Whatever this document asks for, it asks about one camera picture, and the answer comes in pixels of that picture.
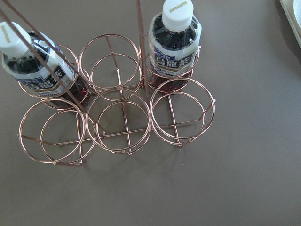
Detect back-right tea bottle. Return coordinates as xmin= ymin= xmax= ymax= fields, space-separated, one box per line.
xmin=148 ymin=0 xmax=202 ymax=92

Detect back-left tea bottle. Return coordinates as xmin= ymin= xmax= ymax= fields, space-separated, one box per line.
xmin=0 ymin=22 xmax=89 ymax=105

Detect beige rabbit tray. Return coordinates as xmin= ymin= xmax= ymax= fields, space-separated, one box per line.
xmin=279 ymin=0 xmax=301 ymax=47

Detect white plate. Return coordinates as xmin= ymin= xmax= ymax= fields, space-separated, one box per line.
xmin=293 ymin=0 xmax=301 ymax=30

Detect copper wire bottle rack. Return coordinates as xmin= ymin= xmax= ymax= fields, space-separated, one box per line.
xmin=1 ymin=1 xmax=215 ymax=166

